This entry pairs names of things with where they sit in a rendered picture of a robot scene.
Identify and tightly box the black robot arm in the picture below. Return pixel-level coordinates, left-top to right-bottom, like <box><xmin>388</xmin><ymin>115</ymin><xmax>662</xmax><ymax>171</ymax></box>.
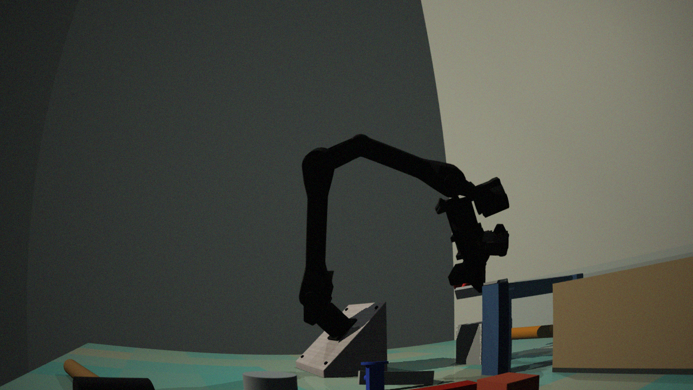
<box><xmin>299</xmin><ymin>134</ymin><xmax>509</xmax><ymax>341</ymax></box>

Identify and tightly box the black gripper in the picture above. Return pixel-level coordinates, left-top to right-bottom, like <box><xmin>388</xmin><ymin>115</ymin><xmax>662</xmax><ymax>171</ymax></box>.
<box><xmin>448</xmin><ymin>222</ymin><xmax>489</xmax><ymax>293</ymax></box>

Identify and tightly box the dark grey cylinder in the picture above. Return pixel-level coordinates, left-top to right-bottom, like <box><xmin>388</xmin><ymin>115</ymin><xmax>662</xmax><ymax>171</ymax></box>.
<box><xmin>243</xmin><ymin>371</ymin><xmax>298</xmax><ymax>390</ymax></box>

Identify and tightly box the black-headed mallet with wooden handle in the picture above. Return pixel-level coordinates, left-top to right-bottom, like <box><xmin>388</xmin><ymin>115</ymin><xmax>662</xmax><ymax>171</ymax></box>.
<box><xmin>64</xmin><ymin>359</ymin><xmax>155</xmax><ymax>390</ymax></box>

